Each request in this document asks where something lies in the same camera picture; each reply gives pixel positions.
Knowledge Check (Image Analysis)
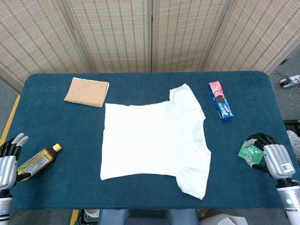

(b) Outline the black stand base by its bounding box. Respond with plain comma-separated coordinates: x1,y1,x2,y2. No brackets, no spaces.
283,119,300,132

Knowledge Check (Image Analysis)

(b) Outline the white floor cable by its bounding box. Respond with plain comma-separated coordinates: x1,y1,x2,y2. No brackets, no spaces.
289,87,300,104

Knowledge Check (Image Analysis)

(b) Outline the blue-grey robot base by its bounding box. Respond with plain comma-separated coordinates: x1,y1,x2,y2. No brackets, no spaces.
97,208,199,225

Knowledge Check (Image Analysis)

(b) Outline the blue cookie box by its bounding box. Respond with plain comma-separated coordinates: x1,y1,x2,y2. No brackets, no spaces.
207,81,234,122

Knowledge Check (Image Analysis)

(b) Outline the green sachet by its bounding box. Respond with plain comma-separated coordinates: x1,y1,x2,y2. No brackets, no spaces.
237,140,263,164

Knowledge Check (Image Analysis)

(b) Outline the white t-shirt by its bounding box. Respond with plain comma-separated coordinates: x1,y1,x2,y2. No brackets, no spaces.
100,83,212,201

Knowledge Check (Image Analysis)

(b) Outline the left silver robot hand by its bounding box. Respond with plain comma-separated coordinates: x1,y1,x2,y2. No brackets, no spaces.
0,133,32,191

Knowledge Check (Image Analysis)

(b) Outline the woven bamboo folding screen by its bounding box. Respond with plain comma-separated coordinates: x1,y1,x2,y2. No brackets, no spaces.
0,0,300,94

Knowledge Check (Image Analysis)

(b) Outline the yellow-capped tea bottle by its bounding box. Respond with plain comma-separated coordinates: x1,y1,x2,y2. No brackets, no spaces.
16,143,62,181

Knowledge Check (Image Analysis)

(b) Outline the tan spiral notebook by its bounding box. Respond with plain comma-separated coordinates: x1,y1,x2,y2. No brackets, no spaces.
63,77,110,108

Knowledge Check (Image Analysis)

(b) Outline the white power strip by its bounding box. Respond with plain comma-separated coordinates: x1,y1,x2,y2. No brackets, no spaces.
278,75,300,89

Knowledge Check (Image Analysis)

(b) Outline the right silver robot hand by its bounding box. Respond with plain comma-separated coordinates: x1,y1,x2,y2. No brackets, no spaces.
243,133,296,180

